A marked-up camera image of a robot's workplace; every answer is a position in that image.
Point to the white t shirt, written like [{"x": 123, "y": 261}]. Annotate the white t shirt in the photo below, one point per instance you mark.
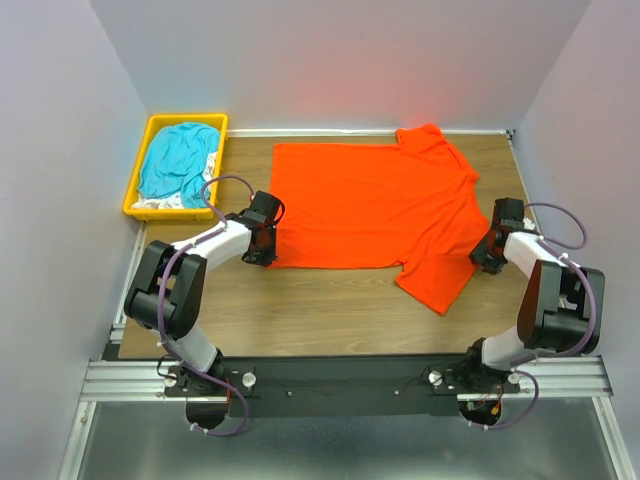
[{"x": 174, "y": 184}]

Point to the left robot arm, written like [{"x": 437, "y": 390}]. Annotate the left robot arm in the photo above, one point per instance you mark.
[{"x": 166, "y": 292}]

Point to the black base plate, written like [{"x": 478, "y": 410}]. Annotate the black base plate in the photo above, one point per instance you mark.
[{"x": 365, "y": 385}]

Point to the orange t shirt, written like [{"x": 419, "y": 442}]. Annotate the orange t shirt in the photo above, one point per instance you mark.
[{"x": 411, "y": 204}]

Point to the light blue t shirt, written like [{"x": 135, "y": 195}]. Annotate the light blue t shirt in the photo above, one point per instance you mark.
[{"x": 183, "y": 140}]

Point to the yellow plastic bin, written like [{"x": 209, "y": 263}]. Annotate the yellow plastic bin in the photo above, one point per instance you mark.
[{"x": 153, "y": 126}]

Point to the aluminium frame rail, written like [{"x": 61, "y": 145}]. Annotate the aluminium frame rail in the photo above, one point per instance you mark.
[{"x": 126, "y": 427}]

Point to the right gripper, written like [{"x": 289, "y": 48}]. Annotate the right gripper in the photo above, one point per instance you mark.
[{"x": 485, "y": 255}]

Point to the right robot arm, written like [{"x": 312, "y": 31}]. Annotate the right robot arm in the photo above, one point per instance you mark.
[{"x": 560, "y": 314}]

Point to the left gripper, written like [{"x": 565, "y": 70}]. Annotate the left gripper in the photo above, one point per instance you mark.
[{"x": 260, "y": 248}]

